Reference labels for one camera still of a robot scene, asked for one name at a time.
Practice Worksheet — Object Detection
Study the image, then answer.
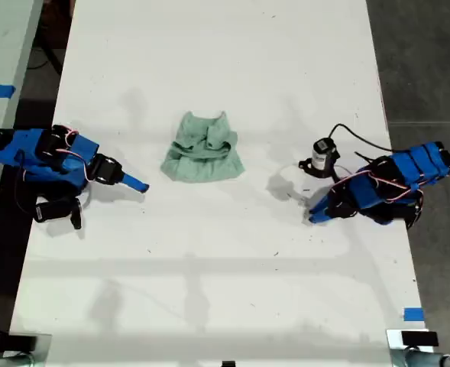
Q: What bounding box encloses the pale green T-shirt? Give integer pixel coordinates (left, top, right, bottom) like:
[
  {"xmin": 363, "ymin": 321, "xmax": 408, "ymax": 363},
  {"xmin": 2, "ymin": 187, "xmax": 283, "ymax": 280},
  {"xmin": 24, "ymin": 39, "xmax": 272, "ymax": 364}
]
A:
[{"xmin": 159, "ymin": 110, "xmax": 247, "ymax": 184}]

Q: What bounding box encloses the short blue tape strip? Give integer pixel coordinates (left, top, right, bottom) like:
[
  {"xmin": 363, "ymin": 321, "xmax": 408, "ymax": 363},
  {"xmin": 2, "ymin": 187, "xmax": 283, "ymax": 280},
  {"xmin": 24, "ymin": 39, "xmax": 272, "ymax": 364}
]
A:
[{"xmin": 403, "ymin": 307, "xmax": 426, "ymax": 323}]

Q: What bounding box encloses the small black box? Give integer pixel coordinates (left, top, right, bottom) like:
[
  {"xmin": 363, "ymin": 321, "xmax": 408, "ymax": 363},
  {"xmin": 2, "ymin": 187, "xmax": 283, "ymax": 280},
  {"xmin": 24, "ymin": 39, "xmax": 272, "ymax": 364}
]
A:
[
  {"xmin": 400, "ymin": 330, "xmax": 439, "ymax": 348},
  {"xmin": 7, "ymin": 334, "xmax": 39, "ymax": 352}
]

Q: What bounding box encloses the grey side table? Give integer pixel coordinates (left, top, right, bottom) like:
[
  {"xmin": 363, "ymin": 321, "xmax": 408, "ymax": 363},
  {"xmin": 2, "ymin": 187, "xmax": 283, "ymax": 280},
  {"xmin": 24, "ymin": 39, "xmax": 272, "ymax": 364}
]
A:
[{"xmin": 0, "ymin": 0, "xmax": 44, "ymax": 240}]

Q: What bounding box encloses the grey metal pipe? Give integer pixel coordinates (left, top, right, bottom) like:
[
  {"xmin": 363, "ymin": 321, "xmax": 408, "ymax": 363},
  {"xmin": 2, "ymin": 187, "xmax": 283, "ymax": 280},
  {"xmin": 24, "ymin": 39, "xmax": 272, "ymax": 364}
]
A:
[{"xmin": 403, "ymin": 349, "xmax": 450, "ymax": 367}]

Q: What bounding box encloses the black camera box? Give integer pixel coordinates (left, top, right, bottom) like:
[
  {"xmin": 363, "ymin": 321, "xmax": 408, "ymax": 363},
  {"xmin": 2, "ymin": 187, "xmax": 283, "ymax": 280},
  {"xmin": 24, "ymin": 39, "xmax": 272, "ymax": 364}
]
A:
[
  {"xmin": 311, "ymin": 138, "xmax": 342, "ymax": 180},
  {"xmin": 33, "ymin": 198, "xmax": 73, "ymax": 224}
]

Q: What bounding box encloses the black camera cable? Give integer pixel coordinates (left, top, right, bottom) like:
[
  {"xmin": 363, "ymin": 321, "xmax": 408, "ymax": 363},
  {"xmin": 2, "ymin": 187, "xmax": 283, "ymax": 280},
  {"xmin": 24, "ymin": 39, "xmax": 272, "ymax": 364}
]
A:
[{"xmin": 329, "ymin": 122, "xmax": 393, "ymax": 151}]

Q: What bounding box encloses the black floor cable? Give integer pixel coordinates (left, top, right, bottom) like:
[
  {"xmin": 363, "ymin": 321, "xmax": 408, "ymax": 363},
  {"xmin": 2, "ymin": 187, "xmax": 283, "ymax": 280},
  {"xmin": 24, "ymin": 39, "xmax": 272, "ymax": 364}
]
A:
[{"xmin": 27, "ymin": 35, "xmax": 66, "ymax": 76}]

